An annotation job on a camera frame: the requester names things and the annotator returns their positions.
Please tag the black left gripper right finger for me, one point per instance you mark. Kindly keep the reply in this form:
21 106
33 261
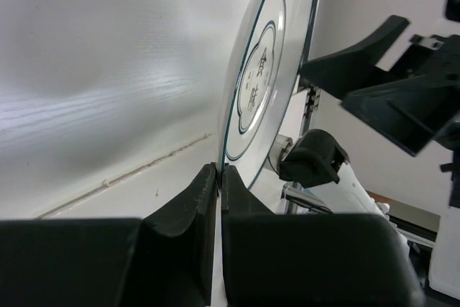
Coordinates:
310 260

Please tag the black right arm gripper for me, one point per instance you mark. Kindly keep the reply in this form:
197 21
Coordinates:
421 108

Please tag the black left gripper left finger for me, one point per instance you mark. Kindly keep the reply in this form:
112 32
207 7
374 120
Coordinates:
164 259

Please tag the white plate with black characters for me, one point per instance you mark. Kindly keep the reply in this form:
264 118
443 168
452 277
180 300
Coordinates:
270 45

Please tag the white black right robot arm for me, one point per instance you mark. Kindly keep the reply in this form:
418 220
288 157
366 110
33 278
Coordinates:
319 163

